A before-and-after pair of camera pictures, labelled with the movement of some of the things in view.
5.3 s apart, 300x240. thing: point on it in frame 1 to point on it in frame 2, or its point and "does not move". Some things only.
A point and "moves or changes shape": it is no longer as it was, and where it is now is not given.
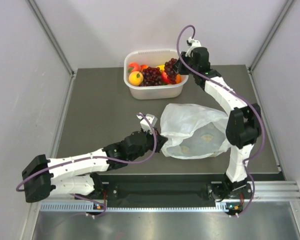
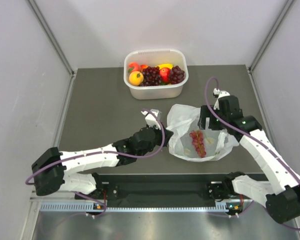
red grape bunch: x=171 y=73 moves or changes shape
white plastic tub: x=152 y=57 does not move
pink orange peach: x=136 y=66 does not move
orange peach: x=135 y=78 does not move
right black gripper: x=178 y=67 to x=205 y=113
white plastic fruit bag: x=193 y=132 moves or changes shape
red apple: x=144 y=66 does not move
